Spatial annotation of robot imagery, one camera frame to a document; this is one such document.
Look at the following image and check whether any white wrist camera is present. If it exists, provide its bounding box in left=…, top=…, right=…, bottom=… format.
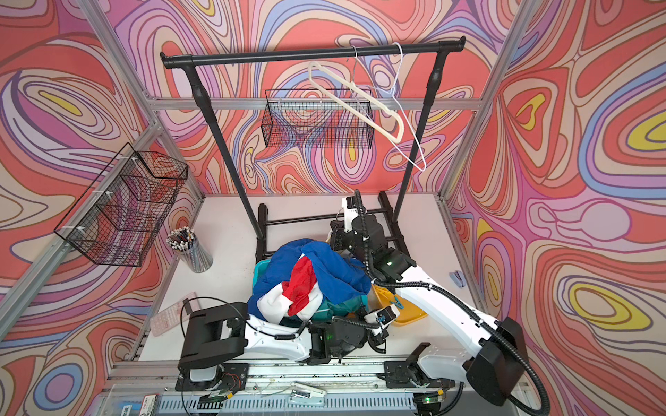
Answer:
left=342, top=196, right=358, bottom=232
left=364, top=304, right=401, bottom=329

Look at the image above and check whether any pink calculator on table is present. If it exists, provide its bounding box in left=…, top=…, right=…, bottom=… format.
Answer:
left=149, top=292, right=200, bottom=336

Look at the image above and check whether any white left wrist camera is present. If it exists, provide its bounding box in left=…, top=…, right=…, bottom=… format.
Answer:
left=364, top=304, right=401, bottom=329

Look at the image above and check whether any blue white red jacket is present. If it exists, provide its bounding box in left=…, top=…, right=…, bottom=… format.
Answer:
left=247, top=239, right=371, bottom=325

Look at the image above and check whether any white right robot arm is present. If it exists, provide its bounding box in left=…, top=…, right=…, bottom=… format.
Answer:
left=331, top=214, right=551, bottom=415

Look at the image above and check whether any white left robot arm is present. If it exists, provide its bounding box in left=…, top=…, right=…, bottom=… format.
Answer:
left=178, top=302, right=400, bottom=389

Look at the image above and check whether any teal green jacket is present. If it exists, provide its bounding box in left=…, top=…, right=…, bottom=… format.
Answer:
left=311, top=296, right=368, bottom=322

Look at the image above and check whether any black wire basket rear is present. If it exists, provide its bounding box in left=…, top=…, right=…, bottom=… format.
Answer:
left=261, top=88, right=375, bottom=150

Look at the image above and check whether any teal plastic basket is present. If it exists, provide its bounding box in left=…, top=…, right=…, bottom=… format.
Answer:
left=253, top=259, right=276, bottom=295

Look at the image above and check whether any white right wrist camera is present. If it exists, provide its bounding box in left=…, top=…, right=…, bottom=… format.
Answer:
left=342, top=196, right=358, bottom=232

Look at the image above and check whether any black wire basket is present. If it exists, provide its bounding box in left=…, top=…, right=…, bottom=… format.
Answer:
left=54, top=144, right=189, bottom=267
left=261, top=88, right=375, bottom=150

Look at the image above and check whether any black clothes rack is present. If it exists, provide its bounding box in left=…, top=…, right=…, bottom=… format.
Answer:
left=160, top=36, right=467, bottom=263

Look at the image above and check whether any metal hanger of teal jacket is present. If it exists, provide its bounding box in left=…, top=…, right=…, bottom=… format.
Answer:
left=306, top=45, right=406, bottom=145

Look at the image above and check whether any clear pencil cup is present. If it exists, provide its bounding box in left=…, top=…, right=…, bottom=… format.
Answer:
left=166, top=227, right=213, bottom=273

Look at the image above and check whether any blue clothespin on table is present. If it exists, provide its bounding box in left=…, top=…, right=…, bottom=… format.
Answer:
left=449, top=270, right=467, bottom=288

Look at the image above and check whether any yellow plastic tray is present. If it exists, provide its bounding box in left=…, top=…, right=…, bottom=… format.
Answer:
left=372, top=285, right=428, bottom=326

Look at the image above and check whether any white wire hanger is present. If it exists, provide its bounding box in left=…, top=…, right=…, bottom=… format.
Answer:
left=368, top=42, right=428, bottom=173

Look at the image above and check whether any black wire basket left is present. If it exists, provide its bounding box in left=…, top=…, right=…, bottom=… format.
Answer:
left=54, top=144, right=189, bottom=267

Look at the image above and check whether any teal clothespin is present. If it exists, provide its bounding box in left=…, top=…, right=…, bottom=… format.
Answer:
left=394, top=296, right=404, bottom=310

